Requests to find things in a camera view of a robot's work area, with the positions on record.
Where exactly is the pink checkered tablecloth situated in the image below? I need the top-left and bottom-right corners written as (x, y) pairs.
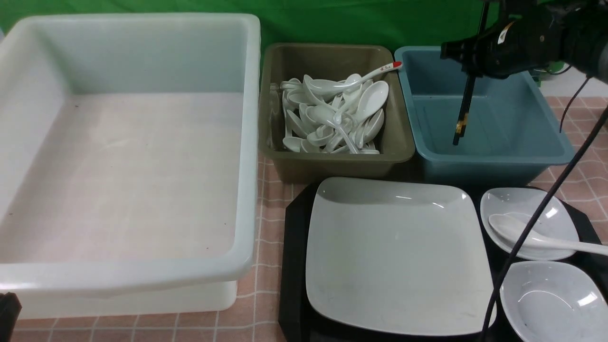
top-left (11, 96), bottom-right (607, 342)

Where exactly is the white spoon right top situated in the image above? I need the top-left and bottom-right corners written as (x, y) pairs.
top-left (333, 81), bottom-right (390, 125)

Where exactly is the black plastic serving tray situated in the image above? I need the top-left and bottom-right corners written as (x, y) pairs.
top-left (278, 182), bottom-right (608, 342)

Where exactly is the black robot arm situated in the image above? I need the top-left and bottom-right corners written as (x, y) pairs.
top-left (440, 0), bottom-right (608, 83)

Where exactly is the black chopstick gold tip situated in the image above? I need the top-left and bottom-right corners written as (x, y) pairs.
top-left (453, 75), bottom-right (477, 146)

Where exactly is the large white square plate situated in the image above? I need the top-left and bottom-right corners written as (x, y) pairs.
top-left (305, 177), bottom-right (493, 336)

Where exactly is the small white bowl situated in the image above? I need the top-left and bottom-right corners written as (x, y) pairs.
top-left (480, 187), bottom-right (580, 261)
top-left (500, 261), bottom-right (608, 342)

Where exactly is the white spoon red handle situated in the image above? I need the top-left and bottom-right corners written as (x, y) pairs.
top-left (304, 61), bottom-right (403, 95)

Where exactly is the black cable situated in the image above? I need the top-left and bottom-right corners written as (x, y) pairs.
top-left (477, 76), bottom-right (608, 342)

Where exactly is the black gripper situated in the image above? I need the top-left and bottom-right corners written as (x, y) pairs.
top-left (439, 0), bottom-right (570, 79)

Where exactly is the large white plastic tub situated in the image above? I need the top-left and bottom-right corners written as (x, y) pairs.
top-left (0, 13), bottom-right (261, 320)

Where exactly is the white ceramic soup spoon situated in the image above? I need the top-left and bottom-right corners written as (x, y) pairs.
top-left (488, 214), bottom-right (608, 256)

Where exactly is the blue plastic bin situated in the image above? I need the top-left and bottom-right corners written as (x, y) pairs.
top-left (394, 46), bottom-right (575, 188)

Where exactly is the pile of white spoons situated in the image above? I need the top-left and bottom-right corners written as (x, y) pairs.
top-left (268, 78), bottom-right (388, 154)

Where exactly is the black object bottom left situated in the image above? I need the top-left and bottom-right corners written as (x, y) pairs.
top-left (0, 292), bottom-right (22, 342)

